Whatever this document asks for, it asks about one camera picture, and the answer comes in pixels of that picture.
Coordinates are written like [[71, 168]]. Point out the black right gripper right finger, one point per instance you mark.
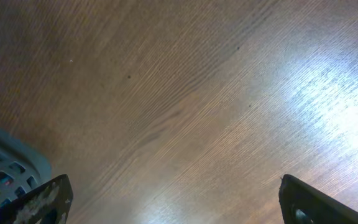
[[302, 203]]

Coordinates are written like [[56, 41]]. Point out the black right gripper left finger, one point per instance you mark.
[[50, 203]]

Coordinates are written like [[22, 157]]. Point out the grey plastic basket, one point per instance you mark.
[[22, 169]]

